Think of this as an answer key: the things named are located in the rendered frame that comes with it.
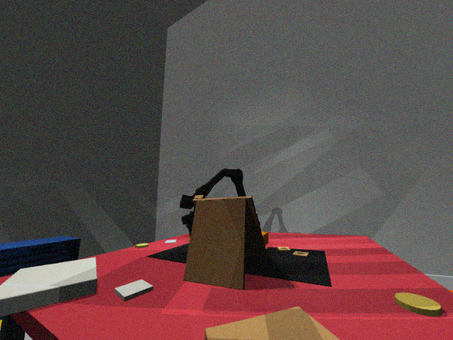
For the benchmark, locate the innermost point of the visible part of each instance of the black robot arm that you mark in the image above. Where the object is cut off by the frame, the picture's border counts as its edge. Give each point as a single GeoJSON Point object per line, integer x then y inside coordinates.
{"type": "Point", "coordinates": [236, 176]}

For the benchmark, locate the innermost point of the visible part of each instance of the white flat rectangular board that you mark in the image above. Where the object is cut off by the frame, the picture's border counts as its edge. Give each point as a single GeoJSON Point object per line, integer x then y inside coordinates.
{"type": "Point", "coordinates": [39, 286]}

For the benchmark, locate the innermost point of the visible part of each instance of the white square tile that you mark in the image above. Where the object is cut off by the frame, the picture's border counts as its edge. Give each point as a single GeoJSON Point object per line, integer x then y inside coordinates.
{"type": "Point", "coordinates": [133, 289]}

